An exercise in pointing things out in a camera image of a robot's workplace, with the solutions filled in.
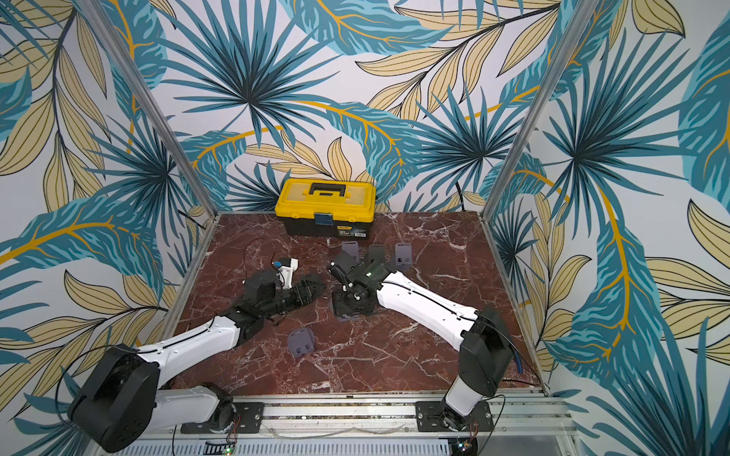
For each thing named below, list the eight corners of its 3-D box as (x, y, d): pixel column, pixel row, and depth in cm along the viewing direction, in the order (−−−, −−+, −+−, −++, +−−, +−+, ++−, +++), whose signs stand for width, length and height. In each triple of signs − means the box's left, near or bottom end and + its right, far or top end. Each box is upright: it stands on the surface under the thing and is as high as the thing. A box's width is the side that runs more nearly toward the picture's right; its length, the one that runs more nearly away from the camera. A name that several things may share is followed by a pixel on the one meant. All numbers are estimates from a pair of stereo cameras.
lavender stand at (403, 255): (394, 268, 106) (396, 256, 100) (393, 255, 110) (395, 243, 104) (410, 268, 106) (413, 257, 100) (409, 255, 110) (411, 243, 104)
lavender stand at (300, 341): (286, 356, 85) (285, 354, 84) (291, 329, 90) (290, 327, 89) (313, 356, 85) (312, 354, 84) (316, 330, 91) (315, 327, 89)
